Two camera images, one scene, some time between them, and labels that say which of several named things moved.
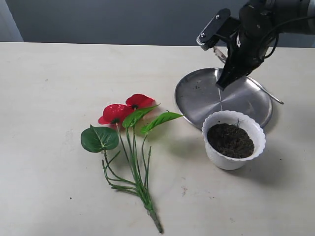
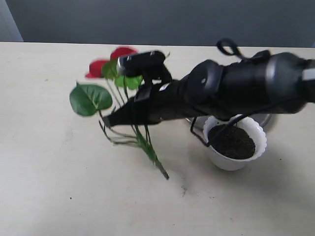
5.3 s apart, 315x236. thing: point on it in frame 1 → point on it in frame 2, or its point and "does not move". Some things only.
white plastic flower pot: [239, 120] does not move
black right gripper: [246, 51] → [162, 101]
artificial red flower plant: [124, 127] → [91, 100]
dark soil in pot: [230, 140] does not move
